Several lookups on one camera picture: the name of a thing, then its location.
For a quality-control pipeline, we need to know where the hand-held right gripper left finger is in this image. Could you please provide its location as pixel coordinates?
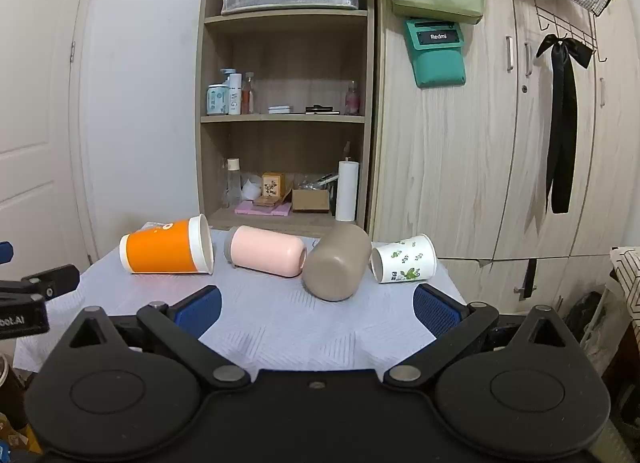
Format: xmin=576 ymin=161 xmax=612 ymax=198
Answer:
xmin=62 ymin=285 xmax=252 ymax=392

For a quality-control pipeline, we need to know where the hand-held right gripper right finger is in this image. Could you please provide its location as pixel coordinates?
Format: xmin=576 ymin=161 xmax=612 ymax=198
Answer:
xmin=382 ymin=283 xmax=582 ymax=390

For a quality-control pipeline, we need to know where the white floral paper cup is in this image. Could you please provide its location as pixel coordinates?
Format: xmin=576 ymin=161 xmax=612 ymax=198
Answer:
xmin=369 ymin=233 xmax=438 ymax=285

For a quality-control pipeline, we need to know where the orange paper cup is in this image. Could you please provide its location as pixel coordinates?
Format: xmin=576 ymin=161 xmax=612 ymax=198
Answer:
xmin=119 ymin=214 xmax=216 ymax=275

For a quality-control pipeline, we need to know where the pink cup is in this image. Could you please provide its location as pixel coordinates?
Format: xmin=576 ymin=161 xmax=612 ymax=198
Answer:
xmin=223 ymin=225 xmax=308 ymax=279

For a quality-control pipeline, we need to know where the taupe cup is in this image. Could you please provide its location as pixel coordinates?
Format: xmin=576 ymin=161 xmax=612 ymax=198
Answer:
xmin=301 ymin=224 xmax=372 ymax=303

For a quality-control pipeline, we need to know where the white textured tablecloth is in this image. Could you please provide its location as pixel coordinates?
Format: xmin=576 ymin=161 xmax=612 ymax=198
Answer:
xmin=12 ymin=222 xmax=469 ymax=375

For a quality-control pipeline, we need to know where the pink flat box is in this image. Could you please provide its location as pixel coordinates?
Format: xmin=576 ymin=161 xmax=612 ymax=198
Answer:
xmin=234 ymin=200 xmax=292 ymax=217

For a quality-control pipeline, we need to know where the clear bottle with beige lid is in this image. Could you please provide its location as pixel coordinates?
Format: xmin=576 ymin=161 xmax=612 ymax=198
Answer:
xmin=226 ymin=158 xmax=242 ymax=209

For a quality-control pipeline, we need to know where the light wooden wardrobe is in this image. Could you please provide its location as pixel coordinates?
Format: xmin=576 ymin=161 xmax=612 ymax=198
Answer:
xmin=367 ymin=0 xmax=640 ymax=305

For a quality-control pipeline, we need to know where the small floral wooden box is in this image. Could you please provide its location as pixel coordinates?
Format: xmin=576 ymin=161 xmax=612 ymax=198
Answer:
xmin=261 ymin=172 xmax=287 ymax=199

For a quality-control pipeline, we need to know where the white paper towel roll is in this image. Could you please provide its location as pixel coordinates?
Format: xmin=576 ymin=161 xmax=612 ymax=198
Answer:
xmin=334 ymin=158 xmax=360 ymax=223

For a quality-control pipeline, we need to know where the black bag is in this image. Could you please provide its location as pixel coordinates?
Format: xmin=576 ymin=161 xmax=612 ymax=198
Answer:
xmin=564 ymin=290 xmax=607 ymax=346

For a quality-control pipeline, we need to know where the brown cardboard box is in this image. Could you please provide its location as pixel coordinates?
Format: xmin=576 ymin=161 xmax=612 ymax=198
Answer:
xmin=291 ymin=188 xmax=332 ymax=214

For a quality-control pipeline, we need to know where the white door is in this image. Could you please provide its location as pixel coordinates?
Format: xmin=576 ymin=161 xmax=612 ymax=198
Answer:
xmin=0 ymin=0 xmax=97 ymax=265

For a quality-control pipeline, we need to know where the geometric patterned cloth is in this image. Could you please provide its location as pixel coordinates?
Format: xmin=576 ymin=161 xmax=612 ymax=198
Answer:
xmin=608 ymin=246 xmax=640 ymax=346

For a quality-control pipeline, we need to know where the teal patterned can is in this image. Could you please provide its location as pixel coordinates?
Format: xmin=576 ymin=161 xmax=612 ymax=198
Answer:
xmin=206 ymin=84 xmax=226 ymax=117

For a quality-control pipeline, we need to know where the white spray bottle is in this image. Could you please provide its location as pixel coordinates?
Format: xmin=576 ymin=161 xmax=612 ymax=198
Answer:
xmin=219 ymin=68 xmax=244 ymax=116

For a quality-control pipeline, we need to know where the red liquid bottle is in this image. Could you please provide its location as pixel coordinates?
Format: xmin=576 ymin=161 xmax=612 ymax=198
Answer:
xmin=242 ymin=72 xmax=256 ymax=115

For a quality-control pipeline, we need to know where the pink bottle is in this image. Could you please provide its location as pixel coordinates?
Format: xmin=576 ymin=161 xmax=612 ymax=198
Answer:
xmin=344 ymin=80 xmax=361 ymax=117

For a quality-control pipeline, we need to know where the black ribbon bow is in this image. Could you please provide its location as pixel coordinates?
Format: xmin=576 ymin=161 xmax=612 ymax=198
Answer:
xmin=535 ymin=34 xmax=595 ymax=215

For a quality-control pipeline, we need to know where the teal pouch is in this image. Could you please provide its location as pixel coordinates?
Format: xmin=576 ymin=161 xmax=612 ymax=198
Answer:
xmin=403 ymin=16 xmax=468 ymax=89

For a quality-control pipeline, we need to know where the wooden shelf unit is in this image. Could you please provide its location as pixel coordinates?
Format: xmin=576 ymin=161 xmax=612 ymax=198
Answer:
xmin=194 ymin=0 xmax=376 ymax=240

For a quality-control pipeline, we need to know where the black hanging strap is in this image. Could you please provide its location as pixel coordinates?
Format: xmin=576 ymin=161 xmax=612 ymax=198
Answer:
xmin=513 ymin=257 xmax=539 ymax=301

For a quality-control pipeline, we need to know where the black wire hook rack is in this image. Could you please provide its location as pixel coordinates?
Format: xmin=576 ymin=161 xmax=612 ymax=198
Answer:
xmin=531 ymin=0 xmax=609 ymax=64

